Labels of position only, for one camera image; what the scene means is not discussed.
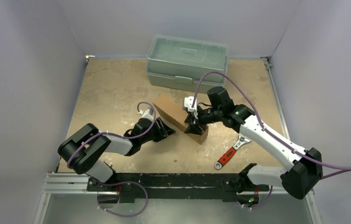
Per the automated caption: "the brown cardboard box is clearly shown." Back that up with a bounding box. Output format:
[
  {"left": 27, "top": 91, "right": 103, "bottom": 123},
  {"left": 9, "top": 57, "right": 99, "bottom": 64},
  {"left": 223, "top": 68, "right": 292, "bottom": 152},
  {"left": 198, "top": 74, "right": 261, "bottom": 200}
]
[{"left": 153, "top": 93, "right": 209, "bottom": 145}]

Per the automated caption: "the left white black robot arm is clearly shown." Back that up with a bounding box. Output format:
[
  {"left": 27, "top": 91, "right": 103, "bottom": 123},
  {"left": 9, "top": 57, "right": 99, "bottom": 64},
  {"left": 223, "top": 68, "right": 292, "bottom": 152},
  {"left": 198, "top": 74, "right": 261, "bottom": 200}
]
[{"left": 57, "top": 118, "right": 176, "bottom": 191}]

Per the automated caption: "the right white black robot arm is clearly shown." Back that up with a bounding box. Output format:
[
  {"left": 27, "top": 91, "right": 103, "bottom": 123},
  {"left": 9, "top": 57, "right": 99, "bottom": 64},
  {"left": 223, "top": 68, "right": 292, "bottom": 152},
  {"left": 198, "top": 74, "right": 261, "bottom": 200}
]
[{"left": 182, "top": 86, "right": 323, "bottom": 199}]

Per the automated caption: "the red handled adjustable wrench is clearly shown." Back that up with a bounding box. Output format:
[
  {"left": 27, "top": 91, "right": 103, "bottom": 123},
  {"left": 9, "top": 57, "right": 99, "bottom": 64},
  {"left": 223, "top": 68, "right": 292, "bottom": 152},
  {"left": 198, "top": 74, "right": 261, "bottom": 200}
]
[{"left": 214, "top": 135, "right": 252, "bottom": 170}]

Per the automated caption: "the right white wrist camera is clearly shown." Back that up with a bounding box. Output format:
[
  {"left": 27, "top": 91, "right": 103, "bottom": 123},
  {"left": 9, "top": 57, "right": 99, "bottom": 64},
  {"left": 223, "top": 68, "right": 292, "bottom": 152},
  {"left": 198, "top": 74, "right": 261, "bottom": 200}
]
[{"left": 182, "top": 96, "right": 198, "bottom": 119}]

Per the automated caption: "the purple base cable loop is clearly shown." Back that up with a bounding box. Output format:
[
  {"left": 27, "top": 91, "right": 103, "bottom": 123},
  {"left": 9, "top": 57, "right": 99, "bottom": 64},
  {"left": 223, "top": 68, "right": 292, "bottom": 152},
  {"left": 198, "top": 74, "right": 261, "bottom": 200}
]
[{"left": 96, "top": 181, "right": 149, "bottom": 218}]

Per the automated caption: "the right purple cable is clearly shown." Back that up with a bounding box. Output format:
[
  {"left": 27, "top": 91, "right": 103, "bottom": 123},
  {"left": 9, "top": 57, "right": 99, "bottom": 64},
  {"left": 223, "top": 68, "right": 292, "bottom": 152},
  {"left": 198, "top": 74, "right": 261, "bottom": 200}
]
[{"left": 192, "top": 71, "right": 351, "bottom": 211}]

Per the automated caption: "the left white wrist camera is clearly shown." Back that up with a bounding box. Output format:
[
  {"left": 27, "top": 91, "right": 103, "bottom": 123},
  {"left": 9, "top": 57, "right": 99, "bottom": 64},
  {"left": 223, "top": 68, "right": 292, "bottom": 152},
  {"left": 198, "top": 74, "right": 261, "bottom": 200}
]
[{"left": 138, "top": 108, "right": 154, "bottom": 121}]

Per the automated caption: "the translucent green plastic toolbox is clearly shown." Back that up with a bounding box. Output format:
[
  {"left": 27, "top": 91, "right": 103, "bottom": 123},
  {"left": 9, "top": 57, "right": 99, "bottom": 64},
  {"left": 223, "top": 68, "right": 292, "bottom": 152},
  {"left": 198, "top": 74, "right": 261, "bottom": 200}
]
[{"left": 146, "top": 35, "right": 229, "bottom": 93}]

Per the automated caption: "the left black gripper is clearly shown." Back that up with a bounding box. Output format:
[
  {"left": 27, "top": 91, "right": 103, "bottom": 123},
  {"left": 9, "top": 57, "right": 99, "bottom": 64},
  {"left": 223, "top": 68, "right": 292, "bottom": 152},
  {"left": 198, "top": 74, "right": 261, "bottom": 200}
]
[{"left": 140, "top": 117, "right": 175, "bottom": 144}]

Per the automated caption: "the black metal base rail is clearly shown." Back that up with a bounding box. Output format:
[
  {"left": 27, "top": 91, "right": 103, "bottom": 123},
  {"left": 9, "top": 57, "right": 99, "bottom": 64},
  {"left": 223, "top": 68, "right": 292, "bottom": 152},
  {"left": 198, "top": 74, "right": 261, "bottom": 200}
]
[{"left": 42, "top": 172, "right": 287, "bottom": 204}]

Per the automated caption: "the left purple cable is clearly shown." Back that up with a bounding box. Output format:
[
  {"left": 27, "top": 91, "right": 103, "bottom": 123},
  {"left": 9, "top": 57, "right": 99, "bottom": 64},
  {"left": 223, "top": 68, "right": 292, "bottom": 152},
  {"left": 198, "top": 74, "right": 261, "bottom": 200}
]
[{"left": 66, "top": 101, "right": 158, "bottom": 186}]

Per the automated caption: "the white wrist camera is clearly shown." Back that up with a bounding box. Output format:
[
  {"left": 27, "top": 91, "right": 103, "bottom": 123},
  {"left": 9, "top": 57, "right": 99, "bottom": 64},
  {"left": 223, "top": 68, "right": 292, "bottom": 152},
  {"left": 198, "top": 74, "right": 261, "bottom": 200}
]
[
  {"left": 182, "top": 96, "right": 198, "bottom": 119},
  {"left": 138, "top": 108, "right": 154, "bottom": 121}
]

